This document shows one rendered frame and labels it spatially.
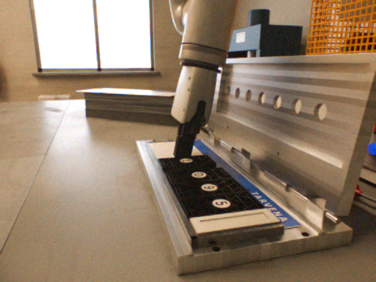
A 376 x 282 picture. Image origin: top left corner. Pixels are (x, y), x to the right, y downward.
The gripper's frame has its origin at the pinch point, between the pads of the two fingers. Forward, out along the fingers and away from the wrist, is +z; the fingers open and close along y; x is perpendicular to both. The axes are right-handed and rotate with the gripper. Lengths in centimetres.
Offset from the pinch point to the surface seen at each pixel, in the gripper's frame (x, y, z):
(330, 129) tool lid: 10.5, 22.7, -10.4
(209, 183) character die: 0.7, 13.9, 1.4
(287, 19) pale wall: 155, -232, -95
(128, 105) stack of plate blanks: -7, -54, 0
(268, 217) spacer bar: 3.9, 24.9, 0.6
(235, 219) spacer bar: 0.3, 23.9, 1.6
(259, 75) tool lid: 9.9, 3.5, -16.0
